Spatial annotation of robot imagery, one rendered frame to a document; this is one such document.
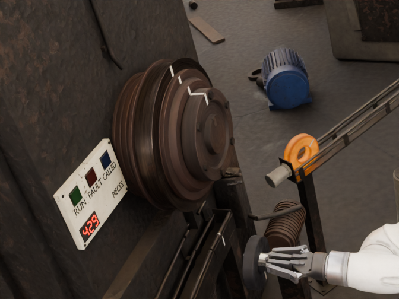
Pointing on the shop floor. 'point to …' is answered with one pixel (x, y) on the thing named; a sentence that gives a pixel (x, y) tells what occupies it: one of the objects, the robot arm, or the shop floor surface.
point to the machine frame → (67, 99)
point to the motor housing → (285, 227)
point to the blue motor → (285, 79)
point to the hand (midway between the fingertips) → (256, 258)
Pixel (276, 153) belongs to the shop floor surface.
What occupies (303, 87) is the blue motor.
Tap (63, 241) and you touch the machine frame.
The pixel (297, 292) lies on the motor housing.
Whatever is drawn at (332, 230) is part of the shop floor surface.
